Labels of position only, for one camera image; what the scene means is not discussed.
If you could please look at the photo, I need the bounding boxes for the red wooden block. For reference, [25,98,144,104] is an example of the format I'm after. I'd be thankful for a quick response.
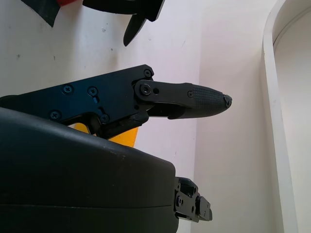
[56,0,79,7]

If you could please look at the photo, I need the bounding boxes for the white curved tray edge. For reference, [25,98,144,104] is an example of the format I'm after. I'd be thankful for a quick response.
[262,0,311,233]

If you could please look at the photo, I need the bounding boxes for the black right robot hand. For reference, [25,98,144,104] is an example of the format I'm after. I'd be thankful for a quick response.
[0,64,233,233]

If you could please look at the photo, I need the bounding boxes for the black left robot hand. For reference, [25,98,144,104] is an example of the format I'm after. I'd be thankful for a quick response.
[82,0,166,47]

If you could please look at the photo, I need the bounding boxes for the yellow wooden block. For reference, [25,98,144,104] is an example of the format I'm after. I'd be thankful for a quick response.
[72,122,139,148]

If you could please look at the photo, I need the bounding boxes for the black tape strip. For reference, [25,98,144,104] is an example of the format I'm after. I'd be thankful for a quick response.
[20,0,61,27]

